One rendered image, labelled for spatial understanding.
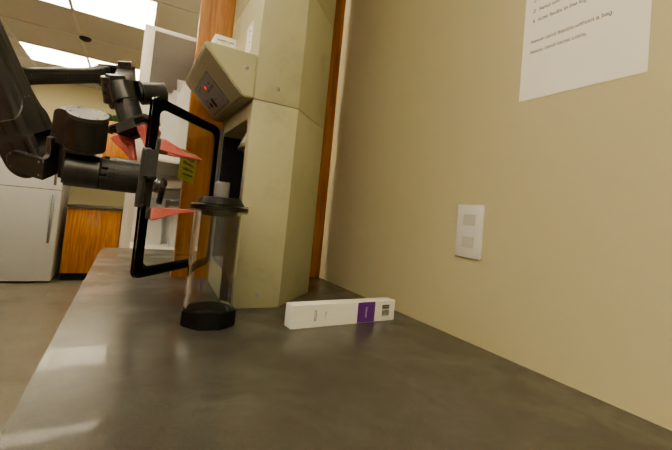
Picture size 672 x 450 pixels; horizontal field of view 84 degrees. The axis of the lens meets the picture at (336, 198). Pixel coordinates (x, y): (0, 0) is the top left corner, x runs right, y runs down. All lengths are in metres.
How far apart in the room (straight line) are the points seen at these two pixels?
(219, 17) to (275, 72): 0.46
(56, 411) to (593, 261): 0.73
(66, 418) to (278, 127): 0.64
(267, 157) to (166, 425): 0.58
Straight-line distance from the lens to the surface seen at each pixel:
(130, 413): 0.50
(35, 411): 0.54
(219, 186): 0.75
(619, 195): 0.72
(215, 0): 1.36
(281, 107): 0.91
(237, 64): 0.90
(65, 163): 0.72
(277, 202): 0.89
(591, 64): 0.79
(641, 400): 0.73
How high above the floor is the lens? 1.17
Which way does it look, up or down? 3 degrees up
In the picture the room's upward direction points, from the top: 5 degrees clockwise
